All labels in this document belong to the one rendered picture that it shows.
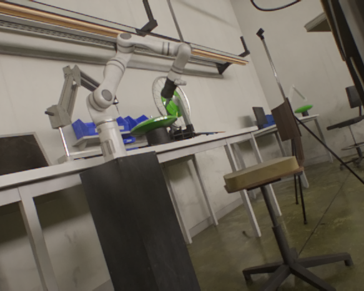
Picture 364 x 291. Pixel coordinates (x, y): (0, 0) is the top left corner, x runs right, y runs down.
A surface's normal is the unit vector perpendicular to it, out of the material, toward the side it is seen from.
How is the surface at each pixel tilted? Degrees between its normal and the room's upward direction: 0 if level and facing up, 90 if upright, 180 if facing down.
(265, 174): 90
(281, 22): 90
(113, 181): 90
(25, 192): 90
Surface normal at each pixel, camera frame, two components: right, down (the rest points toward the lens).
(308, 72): -0.62, 0.15
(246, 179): -0.09, -0.04
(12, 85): 0.72, -0.29
